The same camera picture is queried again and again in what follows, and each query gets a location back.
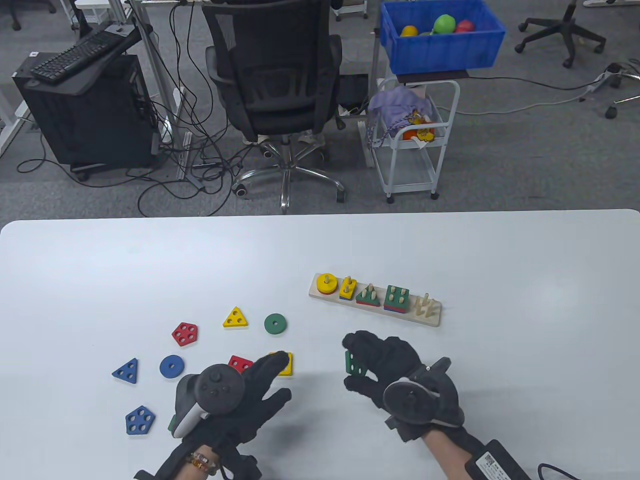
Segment person's right hand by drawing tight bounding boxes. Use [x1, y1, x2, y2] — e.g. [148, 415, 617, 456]
[342, 331, 465, 442]

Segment person's left hand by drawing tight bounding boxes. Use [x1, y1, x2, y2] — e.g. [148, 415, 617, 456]
[177, 351, 293, 458]

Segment yellow square block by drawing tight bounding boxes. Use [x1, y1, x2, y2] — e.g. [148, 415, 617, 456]
[269, 352, 294, 378]

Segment green pentagon block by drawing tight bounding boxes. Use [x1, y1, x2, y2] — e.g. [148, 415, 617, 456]
[344, 350, 368, 378]

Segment green square block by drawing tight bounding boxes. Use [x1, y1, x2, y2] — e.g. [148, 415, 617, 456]
[384, 285, 412, 308]

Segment yellow triangle block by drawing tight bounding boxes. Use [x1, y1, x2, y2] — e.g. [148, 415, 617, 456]
[222, 306, 249, 329]

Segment red pentagon block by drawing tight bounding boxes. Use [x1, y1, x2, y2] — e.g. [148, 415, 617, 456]
[171, 322, 199, 347]

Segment blue circle block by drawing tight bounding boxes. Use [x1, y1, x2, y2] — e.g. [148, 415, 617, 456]
[159, 354, 185, 380]

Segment wooden board with posts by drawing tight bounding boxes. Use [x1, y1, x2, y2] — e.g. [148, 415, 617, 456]
[308, 273, 443, 328]

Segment blue pentagon block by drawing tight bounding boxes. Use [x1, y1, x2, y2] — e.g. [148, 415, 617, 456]
[124, 405, 156, 436]

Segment blue triangle block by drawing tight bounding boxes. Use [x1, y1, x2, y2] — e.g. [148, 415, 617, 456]
[111, 357, 139, 385]

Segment person's left forearm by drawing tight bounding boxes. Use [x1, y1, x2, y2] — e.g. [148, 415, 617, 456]
[165, 452, 226, 480]

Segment grey tracking controller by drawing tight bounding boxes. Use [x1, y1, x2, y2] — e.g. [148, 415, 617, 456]
[382, 357, 466, 431]
[170, 364, 246, 440]

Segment white metal cart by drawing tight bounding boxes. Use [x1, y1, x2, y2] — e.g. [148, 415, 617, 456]
[358, 77, 461, 203]

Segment orange yellow toy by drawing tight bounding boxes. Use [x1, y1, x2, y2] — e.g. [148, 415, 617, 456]
[401, 111, 437, 151]

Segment purple cloth bag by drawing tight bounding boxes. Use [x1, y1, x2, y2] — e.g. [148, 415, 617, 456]
[367, 87, 436, 148]

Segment black floor box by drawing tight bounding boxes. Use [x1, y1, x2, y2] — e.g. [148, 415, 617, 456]
[339, 74, 371, 113]

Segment dark flat board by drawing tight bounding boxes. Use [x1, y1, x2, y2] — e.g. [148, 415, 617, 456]
[396, 69, 471, 85]

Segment black mesh office chair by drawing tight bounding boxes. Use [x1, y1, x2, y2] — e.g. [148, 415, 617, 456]
[200, 0, 347, 215]

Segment blue plastic crate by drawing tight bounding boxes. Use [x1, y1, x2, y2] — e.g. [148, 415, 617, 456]
[378, 0, 506, 76]

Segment black computer tower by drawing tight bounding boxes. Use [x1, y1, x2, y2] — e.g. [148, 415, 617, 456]
[12, 52, 160, 171]

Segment chair leg with caster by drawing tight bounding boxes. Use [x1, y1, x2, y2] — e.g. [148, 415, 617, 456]
[604, 95, 640, 120]

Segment white power strip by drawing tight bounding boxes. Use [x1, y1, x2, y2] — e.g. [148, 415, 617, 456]
[585, 70, 623, 93]

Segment small white cart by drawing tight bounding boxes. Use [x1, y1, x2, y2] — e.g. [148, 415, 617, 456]
[332, 0, 369, 22]

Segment black swivel office chair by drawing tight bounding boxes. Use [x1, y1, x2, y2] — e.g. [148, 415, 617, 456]
[515, 0, 607, 69]

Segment black keyboard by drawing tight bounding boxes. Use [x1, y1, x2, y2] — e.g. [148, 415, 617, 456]
[31, 27, 126, 83]

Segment black chair base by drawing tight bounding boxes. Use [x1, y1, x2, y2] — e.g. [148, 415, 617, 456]
[10, 0, 58, 32]

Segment black glove wrist strap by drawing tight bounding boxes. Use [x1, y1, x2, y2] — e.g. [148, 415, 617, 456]
[220, 452, 263, 480]

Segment beaded bracelet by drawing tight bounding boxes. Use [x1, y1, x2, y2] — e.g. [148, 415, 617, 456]
[186, 451, 221, 475]

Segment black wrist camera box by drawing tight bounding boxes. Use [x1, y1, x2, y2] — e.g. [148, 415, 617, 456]
[465, 439, 531, 480]

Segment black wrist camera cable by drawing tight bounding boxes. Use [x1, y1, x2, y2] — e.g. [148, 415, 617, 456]
[537, 462, 586, 480]

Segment bundle of black floor cables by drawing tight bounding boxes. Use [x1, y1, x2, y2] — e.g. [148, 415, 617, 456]
[17, 0, 251, 218]

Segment white desk frame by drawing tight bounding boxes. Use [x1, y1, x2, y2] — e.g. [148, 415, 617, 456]
[125, 0, 196, 183]

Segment white floor cable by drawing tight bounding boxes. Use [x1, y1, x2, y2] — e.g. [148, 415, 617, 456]
[452, 85, 601, 117]

